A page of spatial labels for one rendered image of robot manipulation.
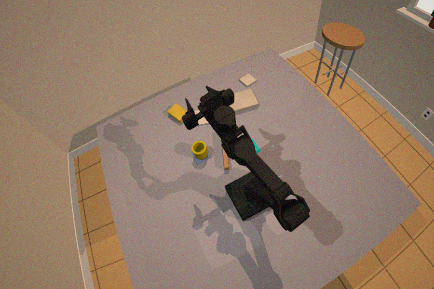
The tan flat box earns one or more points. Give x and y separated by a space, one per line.
244 100

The small tan flat square tile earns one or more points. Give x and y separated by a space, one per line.
247 80

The brown wooden bar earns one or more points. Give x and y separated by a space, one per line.
226 161

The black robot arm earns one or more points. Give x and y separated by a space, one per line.
266 187

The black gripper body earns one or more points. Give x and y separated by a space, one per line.
191 120

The beige flat slab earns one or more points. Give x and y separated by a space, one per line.
202 121

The yellow rectangular block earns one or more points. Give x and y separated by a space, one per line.
177 112

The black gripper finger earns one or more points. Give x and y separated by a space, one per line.
190 109
216 92

